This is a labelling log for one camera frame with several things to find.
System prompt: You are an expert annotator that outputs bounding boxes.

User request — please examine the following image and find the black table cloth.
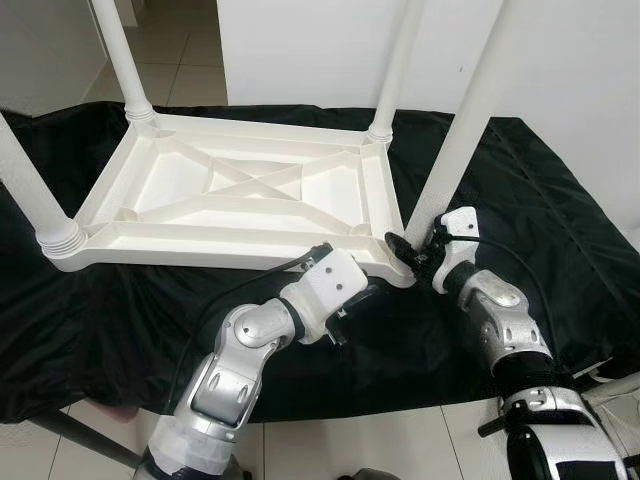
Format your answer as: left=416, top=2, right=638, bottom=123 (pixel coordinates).
left=0, top=100, right=640, bottom=426

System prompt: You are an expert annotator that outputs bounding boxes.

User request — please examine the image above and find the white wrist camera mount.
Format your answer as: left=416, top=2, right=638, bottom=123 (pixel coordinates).
left=432, top=207, right=483, bottom=293
left=280, top=248, right=369, bottom=346

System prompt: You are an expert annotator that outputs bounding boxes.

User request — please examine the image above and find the white tapered plastic table leg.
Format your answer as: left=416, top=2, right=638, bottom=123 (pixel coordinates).
left=365, top=0, right=426, bottom=143
left=405, top=0, right=506, bottom=251
left=90, top=0, right=158, bottom=126
left=0, top=112, right=89, bottom=263

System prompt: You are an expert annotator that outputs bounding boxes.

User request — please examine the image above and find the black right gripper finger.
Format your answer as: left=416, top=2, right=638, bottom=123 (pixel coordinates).
left=385, top=232, right=426, bottom=276

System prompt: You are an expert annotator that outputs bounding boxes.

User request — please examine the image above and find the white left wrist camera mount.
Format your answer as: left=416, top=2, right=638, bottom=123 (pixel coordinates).
left=280, top=248, right=369, bottom=346

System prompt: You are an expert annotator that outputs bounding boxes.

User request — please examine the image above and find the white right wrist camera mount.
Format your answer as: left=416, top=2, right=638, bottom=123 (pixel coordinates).
left=432, top=207, right=483, bottom=293

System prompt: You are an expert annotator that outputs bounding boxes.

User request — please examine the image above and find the white round stand base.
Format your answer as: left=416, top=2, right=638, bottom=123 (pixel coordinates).
left=575, top=360, right=640, bottom=480

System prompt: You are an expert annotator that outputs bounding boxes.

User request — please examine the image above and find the black metal frame bar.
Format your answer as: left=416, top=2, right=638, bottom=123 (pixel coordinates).
left=25, top=412, right=141, bottom=469
left=478, top=395, right=546, bottom=438

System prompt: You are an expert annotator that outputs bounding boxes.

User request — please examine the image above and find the white plastic ribbed table top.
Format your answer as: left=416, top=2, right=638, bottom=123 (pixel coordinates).
left=45, top=108, right=416, bottom=291

